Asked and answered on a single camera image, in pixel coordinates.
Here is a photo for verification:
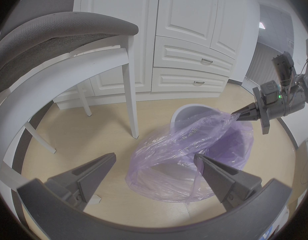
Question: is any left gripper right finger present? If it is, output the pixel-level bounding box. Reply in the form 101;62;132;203
194;153;263;204

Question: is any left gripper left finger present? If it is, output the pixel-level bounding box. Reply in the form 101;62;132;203
45;153;117;209

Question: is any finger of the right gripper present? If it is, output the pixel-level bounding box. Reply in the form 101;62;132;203
238;112;260;121
231;103;259;115

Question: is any purple plastic bag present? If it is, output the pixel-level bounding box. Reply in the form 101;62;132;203
125;106;254;204

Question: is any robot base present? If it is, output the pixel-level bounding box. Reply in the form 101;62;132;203
264;196;300;240

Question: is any white trash bin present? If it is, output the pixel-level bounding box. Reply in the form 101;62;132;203
171;103;253;199

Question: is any white wardrobe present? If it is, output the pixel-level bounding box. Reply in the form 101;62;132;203
54;0;260;109

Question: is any grey and white chair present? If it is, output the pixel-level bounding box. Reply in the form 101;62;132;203
0;0;139;205

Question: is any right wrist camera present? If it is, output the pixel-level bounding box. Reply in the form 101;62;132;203
260;81;279;104

